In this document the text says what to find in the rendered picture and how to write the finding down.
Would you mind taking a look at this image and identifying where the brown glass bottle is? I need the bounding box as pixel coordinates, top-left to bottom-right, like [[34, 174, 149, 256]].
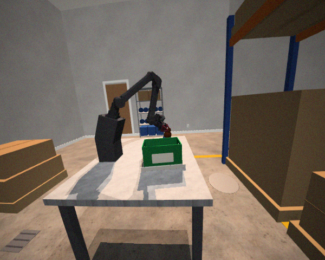
[[163, 128, 172, 138]]

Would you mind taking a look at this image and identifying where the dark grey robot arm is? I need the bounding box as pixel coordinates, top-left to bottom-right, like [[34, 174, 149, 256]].
[[105, 71, 166, 126]]

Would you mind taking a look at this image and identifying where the green divided crate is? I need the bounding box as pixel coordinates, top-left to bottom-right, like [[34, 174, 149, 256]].
[[142, 137, 183, 167]]

